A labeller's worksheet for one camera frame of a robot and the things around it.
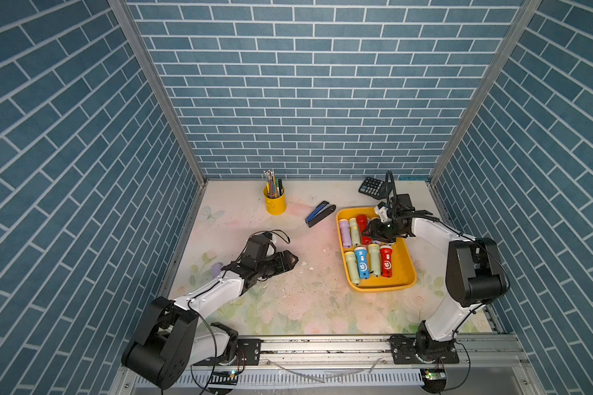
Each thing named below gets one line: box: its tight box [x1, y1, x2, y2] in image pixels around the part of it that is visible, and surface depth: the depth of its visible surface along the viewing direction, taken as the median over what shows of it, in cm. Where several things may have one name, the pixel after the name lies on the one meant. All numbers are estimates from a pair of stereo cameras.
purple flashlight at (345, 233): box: [338, 218, 352, 249], surface depth 99 cm
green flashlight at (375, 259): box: [368, 243, 382, 278], surface depth 93 cm
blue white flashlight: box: [354, 246, 370, 279], surface depth 93 cm
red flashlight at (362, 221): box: [356, 213, 373, 246], surface depth 99 cm
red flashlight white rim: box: [379, 245, 393, 279], surface depth 92 cm
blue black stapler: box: [304, 200, 337, 228], surface depth 108 cm
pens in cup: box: [263, 168, 285, 199], surface depth 104 cm
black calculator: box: [358, 176, 388, 200], surface depth 118 cm
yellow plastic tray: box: [336, 206, 418, 292], surface depth 93 cm
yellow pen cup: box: [263, 185, 287, 216], surface depth 104 cm
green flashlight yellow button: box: [349, 217, 361, 247], surface depth 99 cm
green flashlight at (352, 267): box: [344, 250, 361, 286], surface depth 90 cm
